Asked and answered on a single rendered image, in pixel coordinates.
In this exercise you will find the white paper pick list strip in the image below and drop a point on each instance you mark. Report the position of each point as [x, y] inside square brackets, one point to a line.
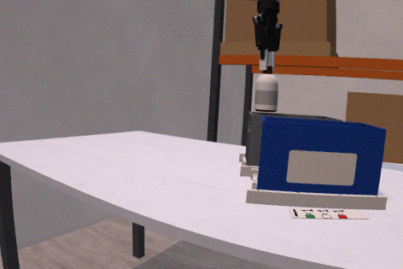
[300, 213]

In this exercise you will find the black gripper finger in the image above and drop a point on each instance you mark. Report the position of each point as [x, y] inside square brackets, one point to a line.
[274, 41]
[261, 39]

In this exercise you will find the grey divided crate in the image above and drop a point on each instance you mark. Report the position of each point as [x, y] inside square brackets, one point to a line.
[254, 142]

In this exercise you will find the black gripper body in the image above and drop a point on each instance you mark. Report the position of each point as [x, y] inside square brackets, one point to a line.
[267, 8]

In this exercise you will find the white bottle with grey label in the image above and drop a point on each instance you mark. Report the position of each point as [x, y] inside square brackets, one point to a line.
[266, 91]

